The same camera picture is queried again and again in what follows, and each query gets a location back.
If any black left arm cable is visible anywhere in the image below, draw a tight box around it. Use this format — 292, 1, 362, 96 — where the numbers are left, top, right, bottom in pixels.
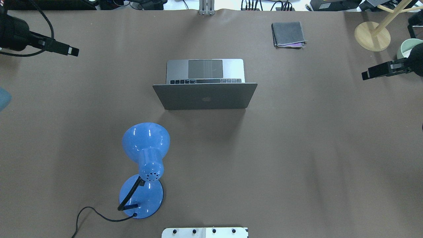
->
0, 0, 55, 57

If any black lamp power cable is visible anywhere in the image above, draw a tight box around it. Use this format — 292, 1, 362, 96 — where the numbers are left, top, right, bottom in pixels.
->
71, 207, 138, 238

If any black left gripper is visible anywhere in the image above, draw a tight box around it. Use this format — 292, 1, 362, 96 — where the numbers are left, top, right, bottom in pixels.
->
0, 13, 80, 56

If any blue desk lamp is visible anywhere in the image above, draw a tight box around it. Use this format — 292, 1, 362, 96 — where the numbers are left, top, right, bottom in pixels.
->
118, 122, 170, 219

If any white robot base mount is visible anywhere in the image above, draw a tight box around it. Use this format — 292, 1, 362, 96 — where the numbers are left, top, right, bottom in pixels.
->
161, 226, 249, 238

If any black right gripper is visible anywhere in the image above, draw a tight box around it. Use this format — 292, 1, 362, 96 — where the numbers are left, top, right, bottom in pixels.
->
361, 43, 423, 80

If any wooden stand with round base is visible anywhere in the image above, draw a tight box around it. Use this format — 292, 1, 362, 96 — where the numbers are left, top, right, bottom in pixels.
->
354, 0, 423, 52

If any grey laptop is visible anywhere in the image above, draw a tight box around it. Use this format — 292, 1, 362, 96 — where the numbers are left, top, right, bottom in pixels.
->
153, 59, 258, 110

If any green bowl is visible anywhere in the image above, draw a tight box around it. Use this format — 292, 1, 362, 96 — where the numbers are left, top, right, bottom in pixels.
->
396, 38, 423, 59

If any grey folded cloth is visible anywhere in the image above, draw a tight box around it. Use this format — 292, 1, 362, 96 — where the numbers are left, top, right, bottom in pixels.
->
271, 21, 307, 48

